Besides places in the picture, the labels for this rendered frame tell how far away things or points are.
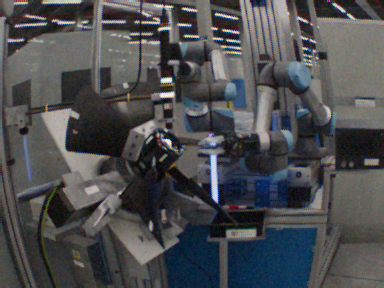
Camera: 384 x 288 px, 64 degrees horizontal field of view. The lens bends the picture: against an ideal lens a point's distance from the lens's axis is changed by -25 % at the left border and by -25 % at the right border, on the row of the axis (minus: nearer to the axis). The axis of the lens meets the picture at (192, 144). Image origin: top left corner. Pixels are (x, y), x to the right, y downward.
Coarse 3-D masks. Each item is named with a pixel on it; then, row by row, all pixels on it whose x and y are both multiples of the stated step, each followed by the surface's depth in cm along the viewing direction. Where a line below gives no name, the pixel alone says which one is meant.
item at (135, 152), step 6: (132, 132) 122; (138, 132) 123; (132, 138) 123; (138, 138) 124; (144, 138) 125; (126, 144) 122; (138, 144) 124; (126, 150) 122; (132, 150) 123; (138, 150) 125; (126, 156) 122; (132, 156) 123; (138, 156) 125
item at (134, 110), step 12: (120, 84) 146; (132, 84) 147; (144, 84) 148; (120, 96) 141; (132, 96) 142; (120, 108) 138; (132, 108) 138; (144, 108) 138; (132, 120) 135; (144, 120) 135
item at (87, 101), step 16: (80, 96) 111; (96, 96) 115; (80, 112) 110; (96, 112) 114; (112, 112) 118; (80, 128) 109; (96, 128) 113; (112, 128) 117; (128, 128) 121; (80, 144) 109; (96, 144) 114; (112, 144) 118
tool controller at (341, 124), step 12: (336, 120) 143; (348, 120) 140; (360, 120) 137; (372, 120) 135; (336, 132) 136; (348, 132) 133; (360, 132) 131; (372, 132) 128; (336, 144) 138; (348, 144) 135; (360, 144) 133; (372, 144) 130; (336, 156) 140; (348, 156) 137; (360, 156) 134; (372, 156) 132; (336, 168) 142; (348, 168) 140; (360, 168) 137; (372, 168) 134
